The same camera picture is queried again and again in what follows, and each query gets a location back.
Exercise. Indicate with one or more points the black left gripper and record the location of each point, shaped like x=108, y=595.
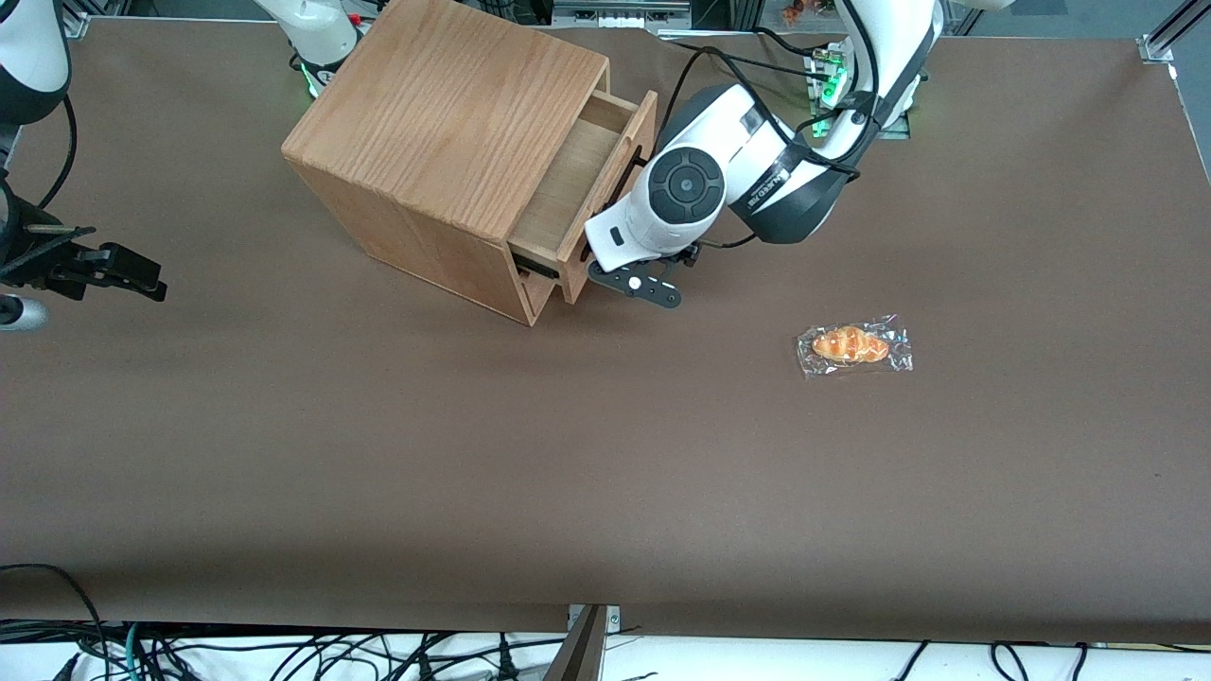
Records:
x=685, y=254

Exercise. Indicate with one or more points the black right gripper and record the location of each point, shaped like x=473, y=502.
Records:
x=36, y=258

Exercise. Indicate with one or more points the wooden drawer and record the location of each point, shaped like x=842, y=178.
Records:
x=572, y=180

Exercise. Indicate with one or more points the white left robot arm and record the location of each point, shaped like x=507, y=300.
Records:
x=728, y=118

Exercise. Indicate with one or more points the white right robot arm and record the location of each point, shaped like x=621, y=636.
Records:
x=33, y=57

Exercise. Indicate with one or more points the wooden drawer cabinet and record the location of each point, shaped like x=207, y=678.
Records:
x=445, y=113

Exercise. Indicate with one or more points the bread roll in plastic wrap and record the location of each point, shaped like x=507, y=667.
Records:
x=851, y=345

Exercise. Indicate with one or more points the brown table cover sheet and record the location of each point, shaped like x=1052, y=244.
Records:
x=605, y=473

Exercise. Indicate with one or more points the grey electrical box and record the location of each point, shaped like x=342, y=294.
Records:
x=615, y=14

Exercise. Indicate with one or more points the orange toy food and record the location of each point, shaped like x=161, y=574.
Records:
x=792, y=11

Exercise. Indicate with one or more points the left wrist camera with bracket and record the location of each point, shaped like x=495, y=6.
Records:
x=653, y=288

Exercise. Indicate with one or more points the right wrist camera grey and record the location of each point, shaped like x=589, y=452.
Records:
x=19, y=314

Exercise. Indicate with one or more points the black drawer slide rail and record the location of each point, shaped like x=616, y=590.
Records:
x=535, y=265

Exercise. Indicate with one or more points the aluminium corner bracket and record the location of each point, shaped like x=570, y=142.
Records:
x=76, y=26
x=1156, y=49

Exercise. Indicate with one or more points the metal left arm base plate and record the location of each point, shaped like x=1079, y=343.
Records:
x=903, y=132

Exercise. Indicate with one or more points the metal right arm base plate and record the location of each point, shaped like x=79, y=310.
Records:
x=312, y=85

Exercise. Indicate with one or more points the small metal edge bracket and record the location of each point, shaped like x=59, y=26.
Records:
x=613, y=619

